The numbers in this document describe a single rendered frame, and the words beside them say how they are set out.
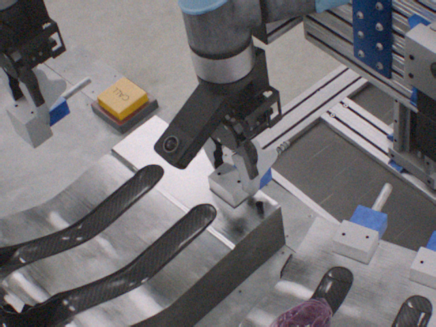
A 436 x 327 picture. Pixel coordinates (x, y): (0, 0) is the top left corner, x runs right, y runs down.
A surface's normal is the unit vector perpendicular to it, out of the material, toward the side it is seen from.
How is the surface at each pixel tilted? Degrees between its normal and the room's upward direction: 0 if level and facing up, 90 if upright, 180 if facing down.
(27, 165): 0
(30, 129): 90
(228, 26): 97
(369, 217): 0
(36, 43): 90
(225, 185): 0
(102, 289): 28
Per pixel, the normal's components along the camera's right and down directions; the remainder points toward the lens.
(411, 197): -0.13, -0.64
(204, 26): -0.29, 0.75
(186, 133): -0.45, -0.28
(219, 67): -0.04, 0.76
